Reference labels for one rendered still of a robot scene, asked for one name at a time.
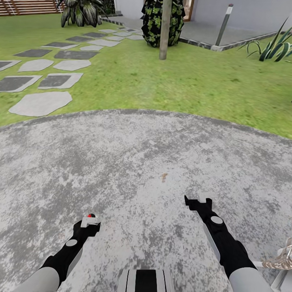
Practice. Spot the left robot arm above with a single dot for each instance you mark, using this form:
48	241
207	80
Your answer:
57	268

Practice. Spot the garden chair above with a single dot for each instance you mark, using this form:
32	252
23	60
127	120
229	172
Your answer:
283	263

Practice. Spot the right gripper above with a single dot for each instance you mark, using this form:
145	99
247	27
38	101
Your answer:
194	204

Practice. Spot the robot trunk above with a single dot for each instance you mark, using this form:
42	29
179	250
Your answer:
146	281

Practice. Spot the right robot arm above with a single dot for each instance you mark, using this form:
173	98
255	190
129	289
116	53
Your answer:
231	254

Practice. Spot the tree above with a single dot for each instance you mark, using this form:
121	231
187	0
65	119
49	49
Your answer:
165	24

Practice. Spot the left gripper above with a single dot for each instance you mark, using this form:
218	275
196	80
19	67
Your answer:
88	231

